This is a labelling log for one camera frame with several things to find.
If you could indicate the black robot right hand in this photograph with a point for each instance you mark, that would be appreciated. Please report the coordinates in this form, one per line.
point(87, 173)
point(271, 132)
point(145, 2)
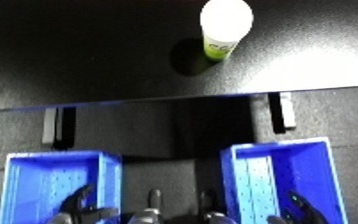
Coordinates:
point(304, 213)

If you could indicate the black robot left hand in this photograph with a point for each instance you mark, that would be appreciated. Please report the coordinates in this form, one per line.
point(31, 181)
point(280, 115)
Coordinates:
point(75, 210)

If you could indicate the paper cup with green band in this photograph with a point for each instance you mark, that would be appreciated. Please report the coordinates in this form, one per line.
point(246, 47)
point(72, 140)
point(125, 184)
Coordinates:
point(226, 20)

